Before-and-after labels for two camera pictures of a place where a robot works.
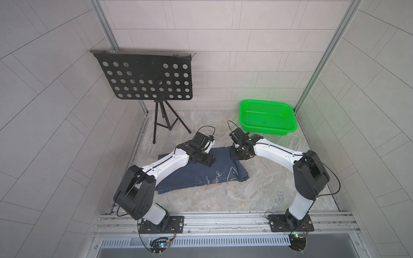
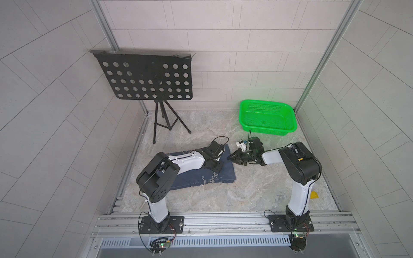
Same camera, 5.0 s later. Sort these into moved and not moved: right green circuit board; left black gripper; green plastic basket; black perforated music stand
Moved: left black gripper
Not moved: black perforated music stand; right green circuit board; green plastic basket
